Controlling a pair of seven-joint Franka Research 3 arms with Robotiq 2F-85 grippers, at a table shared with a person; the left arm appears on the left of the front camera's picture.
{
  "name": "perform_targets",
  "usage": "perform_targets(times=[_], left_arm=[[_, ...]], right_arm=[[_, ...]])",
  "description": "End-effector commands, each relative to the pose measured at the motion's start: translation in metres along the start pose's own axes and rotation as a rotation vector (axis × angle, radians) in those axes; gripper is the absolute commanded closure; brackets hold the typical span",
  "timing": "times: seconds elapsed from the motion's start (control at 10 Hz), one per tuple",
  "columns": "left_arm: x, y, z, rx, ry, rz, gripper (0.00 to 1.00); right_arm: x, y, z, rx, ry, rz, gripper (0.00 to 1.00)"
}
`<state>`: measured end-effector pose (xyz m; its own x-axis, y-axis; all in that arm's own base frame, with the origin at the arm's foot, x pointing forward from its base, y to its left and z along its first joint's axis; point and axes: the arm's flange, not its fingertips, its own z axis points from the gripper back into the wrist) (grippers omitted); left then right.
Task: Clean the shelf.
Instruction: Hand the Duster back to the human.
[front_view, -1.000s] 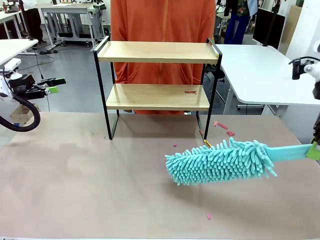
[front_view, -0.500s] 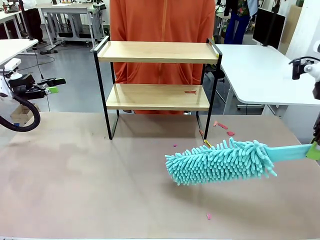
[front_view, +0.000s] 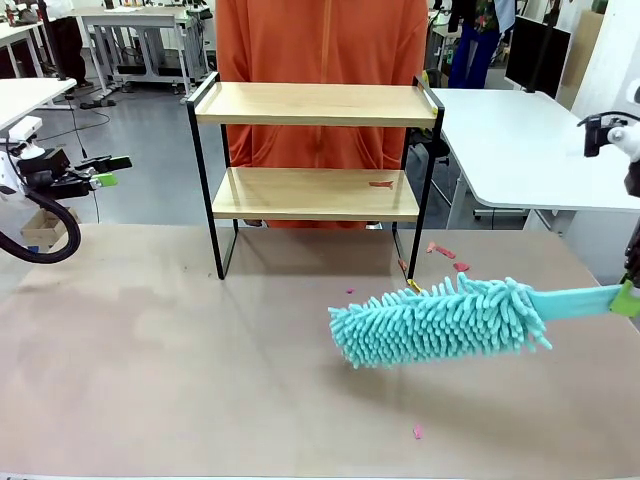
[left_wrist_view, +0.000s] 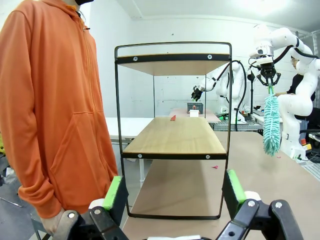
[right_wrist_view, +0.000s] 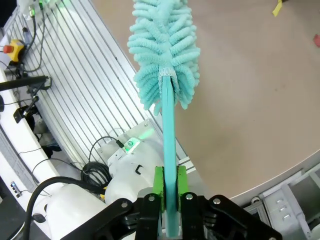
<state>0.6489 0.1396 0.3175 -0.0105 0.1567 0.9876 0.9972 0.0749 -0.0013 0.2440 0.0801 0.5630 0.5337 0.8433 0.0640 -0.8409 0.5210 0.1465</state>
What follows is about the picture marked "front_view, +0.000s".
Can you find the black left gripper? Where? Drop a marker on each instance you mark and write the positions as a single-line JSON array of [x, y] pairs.
[[50, 182]]

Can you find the person in blue trousers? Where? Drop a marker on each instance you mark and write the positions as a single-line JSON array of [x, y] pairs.
[[470, 55]]

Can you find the small white table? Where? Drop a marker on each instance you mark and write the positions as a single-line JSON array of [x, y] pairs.
[[30, 95]]

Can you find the person torso orange hoodie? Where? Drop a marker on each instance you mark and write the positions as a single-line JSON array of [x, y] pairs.
[[320, 50]]

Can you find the large white curved-edge table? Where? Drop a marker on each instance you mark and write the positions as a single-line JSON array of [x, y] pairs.
[[525, 150]]

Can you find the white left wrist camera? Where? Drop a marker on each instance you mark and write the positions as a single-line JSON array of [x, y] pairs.
[[25, 129]]

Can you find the person white shirt black trousers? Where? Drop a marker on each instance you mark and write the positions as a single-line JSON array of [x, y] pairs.
[[75, 50]]

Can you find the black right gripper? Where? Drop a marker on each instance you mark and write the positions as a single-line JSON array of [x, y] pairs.
[[634, 180]]

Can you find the brown cardboard panel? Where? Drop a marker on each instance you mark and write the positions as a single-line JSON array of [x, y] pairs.
[[587, 55]]

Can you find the open cardboard box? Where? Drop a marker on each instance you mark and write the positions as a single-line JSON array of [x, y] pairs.
[[42, 227]]

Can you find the black office chair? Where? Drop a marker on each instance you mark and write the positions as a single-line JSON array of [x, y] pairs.
[[425, 150]]

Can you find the two-tier wooden black-frame shelf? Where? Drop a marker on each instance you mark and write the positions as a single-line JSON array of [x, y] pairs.
[[310, 107]]

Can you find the black monitor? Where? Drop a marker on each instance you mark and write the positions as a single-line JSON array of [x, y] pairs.
[[520, 50]]

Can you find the grey metal-frame desk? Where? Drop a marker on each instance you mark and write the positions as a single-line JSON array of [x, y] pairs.
[[165, 20]]

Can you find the turquoise chenille duster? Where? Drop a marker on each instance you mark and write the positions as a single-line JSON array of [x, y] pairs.
[[440, 325]]

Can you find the yellow paper scrap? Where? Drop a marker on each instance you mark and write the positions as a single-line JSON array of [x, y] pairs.
[[415, 287]]

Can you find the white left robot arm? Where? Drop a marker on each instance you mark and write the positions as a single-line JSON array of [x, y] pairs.
[[7, 172]]

